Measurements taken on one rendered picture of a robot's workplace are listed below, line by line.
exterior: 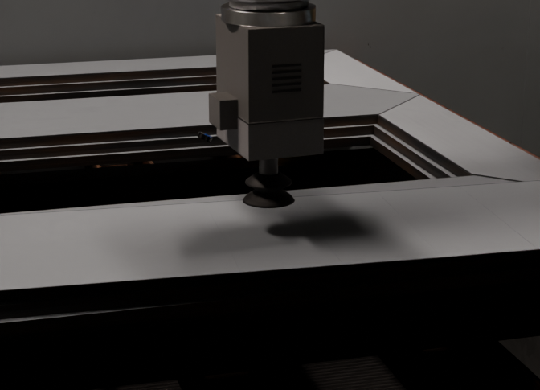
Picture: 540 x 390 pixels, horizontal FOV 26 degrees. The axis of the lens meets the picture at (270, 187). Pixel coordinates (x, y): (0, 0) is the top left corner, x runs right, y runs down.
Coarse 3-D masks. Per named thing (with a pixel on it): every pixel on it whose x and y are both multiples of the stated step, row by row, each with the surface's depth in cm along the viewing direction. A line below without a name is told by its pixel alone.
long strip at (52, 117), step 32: (128, 96) 148; (160, 96) 148; (192, 96) 148; (352, 96) 148; (384, 96) 148; (0, 128) 132; (32, 128) 132; (64, 128) 132; (96, 128) 132; (128, 128) 132; (160, 128) 132
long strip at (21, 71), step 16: (32, 64) 168; (48, 64) 168; (64, 64) 168; (80, 64) 168; (96, 64) 168; (112, 64) 168; (128, 64) 168; (144, 64) 168; (160, 64) 168; (176, 64) 168; (192, 64) 168; (208, 64) 168
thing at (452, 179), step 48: (0, 96) 158; (48, 96) 160; (96, 96) 162; (0, 144) 128; (48, 144) 129; (96, 144) 130; (144, 144) 131; (192, 144) 133; (336, 144) 137; (384, 144) 134; (288, 192) 109; (336, 192) 109; (48, 288) 87; (96, 288) 88; (144, 288) 89; (192, 288) 89; (240, 288) 90; (288, 288) 91; (336, 288) 92; (384, 288) 93; (432, 288) 94; (0, 336) 85
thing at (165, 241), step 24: (120, 216) 102; (144, 216) 102; (168, 216) 102; (192, 216) 102; (144, 240) 96; (168, 240) 96; (192, 240) 96; (216, 240) 96; (144, 264) 90; (168, 264) 90; (192, 264) 90; (216, 264) 90
